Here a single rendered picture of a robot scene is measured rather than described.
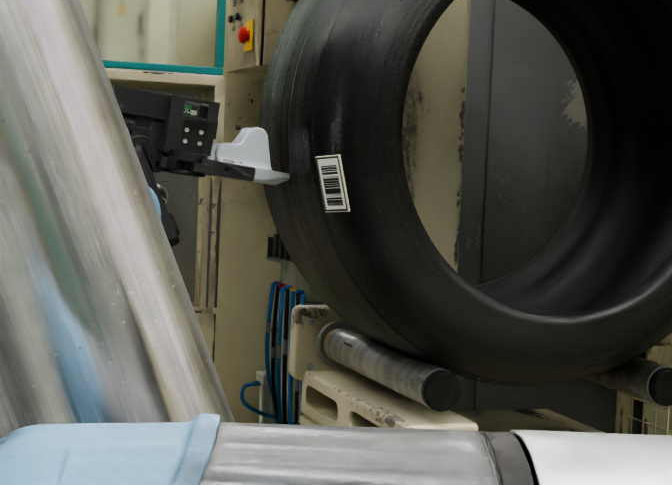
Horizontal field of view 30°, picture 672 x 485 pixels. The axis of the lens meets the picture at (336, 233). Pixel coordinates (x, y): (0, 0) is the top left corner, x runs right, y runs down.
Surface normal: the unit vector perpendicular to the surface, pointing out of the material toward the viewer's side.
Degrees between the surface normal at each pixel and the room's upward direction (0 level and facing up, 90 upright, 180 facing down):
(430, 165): 90
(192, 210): 90
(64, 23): 70
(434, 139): 90
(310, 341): 90
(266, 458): 20
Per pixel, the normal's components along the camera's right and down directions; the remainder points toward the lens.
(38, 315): 0.04, 0.07
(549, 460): 0.07, -0.89
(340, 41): -0.44, -0.20
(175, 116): 0.32, 0.07
